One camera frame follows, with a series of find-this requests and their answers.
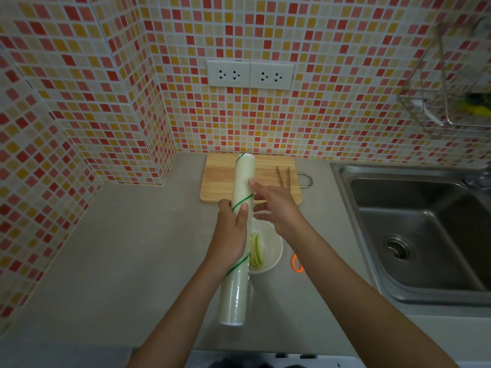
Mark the person's left hand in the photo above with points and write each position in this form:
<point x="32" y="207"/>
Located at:
<point x="226" y="237"/>

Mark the person's right hand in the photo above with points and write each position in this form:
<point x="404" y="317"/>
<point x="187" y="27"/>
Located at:
<point x="284" y="214"/>

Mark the person's right fingers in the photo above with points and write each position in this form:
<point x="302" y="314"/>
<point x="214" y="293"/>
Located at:
<point x="264" y="191"/>

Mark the person's left thumb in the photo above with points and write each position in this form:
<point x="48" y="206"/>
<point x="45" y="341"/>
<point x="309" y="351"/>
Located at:
<point x="243" y="216"/>

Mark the plastic wrap roll green stripe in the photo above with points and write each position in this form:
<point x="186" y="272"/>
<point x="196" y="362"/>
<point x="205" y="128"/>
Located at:
<point x="244" y="176"/>

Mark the person's right forearm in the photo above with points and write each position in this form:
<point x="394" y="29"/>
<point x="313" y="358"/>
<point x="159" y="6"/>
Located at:
<point x="356" y="302"/>

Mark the person's left forearm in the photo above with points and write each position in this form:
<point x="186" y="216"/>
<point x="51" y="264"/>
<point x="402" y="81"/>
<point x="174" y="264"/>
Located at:
<point x="184" y="318"/>

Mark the metal tongs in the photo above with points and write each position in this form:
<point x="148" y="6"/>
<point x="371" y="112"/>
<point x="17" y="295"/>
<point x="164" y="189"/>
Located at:
<point x="284" y="178"/>

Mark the green fruit slices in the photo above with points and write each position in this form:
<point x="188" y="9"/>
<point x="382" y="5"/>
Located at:
<point x="257" y="249"/>

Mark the white bowl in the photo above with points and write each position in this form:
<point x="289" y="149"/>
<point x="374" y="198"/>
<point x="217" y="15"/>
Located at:
<point x="271" y="249"/>

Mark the wooden cutting board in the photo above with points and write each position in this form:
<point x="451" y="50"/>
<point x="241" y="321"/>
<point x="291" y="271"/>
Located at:
<point x="218" y="180"/>

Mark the orange rubber band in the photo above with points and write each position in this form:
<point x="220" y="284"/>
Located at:
<point x="295" y="264"/>

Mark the stainless steel sink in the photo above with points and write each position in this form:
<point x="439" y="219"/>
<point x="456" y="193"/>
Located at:
<point x="422" y="233"/>

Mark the white plastic hook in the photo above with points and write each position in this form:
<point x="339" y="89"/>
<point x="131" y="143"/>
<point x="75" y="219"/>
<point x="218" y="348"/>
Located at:
<point x="431" y="113"/>

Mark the yellow green sponge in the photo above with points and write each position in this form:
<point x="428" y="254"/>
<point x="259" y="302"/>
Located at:
<point x="475" y="105"/>

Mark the white double wall outlet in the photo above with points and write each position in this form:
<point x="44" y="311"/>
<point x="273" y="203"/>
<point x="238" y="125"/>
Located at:
<point x="271" y="75"/>
<point x="228" y="73"/>

